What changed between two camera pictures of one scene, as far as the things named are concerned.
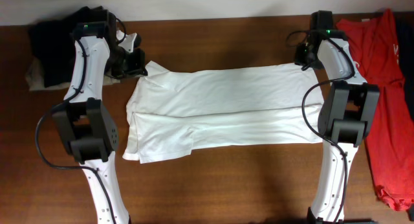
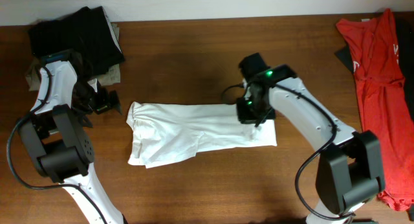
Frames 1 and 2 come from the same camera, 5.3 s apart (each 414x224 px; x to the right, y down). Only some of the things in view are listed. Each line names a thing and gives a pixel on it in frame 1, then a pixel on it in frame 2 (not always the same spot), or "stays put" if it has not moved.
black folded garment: [52, 43] stays put
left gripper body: [124, 63] → [101, 101]
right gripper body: [305, 57] → [254, 109]
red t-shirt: [390, 140] stays put
